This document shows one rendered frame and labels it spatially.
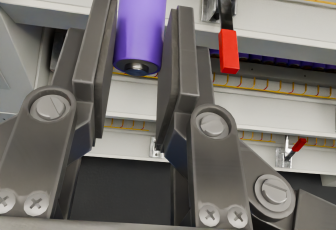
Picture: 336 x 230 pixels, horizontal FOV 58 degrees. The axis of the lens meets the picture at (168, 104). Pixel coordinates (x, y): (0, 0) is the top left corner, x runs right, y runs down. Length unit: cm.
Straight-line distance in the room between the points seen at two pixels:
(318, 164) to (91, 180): 49
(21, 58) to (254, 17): 23
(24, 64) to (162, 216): 45
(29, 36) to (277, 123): 35
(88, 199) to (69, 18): 47
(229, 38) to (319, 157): 54
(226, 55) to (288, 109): 29
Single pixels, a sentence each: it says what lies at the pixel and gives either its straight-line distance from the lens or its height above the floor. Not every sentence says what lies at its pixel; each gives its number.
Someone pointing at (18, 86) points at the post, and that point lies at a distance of 40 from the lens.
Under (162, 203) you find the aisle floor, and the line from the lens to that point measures 69.
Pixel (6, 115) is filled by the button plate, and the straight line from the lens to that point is 48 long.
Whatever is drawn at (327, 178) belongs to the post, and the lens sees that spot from 84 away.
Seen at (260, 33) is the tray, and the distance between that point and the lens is 29.
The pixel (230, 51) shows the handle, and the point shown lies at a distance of 23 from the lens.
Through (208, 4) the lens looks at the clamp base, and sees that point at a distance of 27.
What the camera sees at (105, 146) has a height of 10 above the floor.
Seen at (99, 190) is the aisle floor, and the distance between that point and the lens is 69.
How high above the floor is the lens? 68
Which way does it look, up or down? 61 degrees down
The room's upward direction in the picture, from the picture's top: 21 degrees clockwise
